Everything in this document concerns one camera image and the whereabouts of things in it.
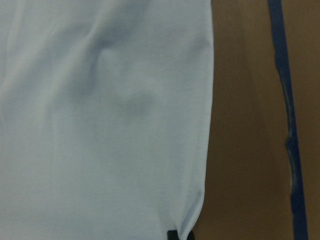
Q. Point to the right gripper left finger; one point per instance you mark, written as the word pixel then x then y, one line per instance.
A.
pixel 172 235

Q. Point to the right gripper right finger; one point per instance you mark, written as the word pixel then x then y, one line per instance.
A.
pixel 191 236

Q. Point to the light blue t-shirt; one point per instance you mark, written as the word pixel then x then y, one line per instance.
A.
pixel 105 112

